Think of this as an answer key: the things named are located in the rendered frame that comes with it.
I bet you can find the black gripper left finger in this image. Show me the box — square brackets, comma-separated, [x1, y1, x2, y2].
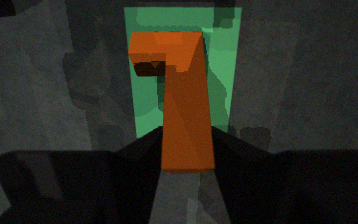
[0, 126, 163, 224]

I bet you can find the orange l-shaped part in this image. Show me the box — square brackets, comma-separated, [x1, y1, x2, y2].
[128, 32, 215, 173]

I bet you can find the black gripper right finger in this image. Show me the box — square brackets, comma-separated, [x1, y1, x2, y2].
[211, 126, 358, 224]

